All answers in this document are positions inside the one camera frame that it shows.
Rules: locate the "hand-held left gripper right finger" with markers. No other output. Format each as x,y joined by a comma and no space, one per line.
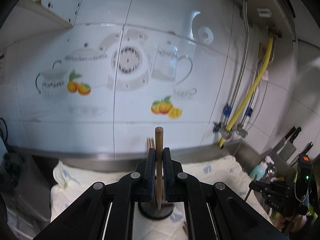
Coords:
167,172

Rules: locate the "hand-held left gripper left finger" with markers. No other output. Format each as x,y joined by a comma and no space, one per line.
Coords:
150,172

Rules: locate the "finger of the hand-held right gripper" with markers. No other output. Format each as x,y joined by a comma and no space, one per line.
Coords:
262,184
260,191

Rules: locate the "slim brown chopstick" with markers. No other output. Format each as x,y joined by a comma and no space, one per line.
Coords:
247,197
159,150
148,143
151,142

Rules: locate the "black utensil holder cup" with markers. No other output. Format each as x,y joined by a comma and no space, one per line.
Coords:
155,213

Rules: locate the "person's right hand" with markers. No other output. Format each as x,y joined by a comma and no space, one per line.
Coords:
298,223

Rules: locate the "blue soap pump bottle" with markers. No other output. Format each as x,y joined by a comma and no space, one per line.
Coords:
258,170

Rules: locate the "white quilted printed cloth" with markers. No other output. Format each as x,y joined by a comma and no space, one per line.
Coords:
212,170

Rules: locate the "pink paper tag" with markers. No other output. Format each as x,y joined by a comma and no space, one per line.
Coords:
265,75

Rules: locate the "metal wall valve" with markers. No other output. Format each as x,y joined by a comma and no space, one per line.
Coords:
242,130

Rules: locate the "brown wall plate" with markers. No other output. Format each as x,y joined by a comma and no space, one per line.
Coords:
262,50

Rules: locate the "white wall shelf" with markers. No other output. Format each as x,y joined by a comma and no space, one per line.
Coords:
37,17

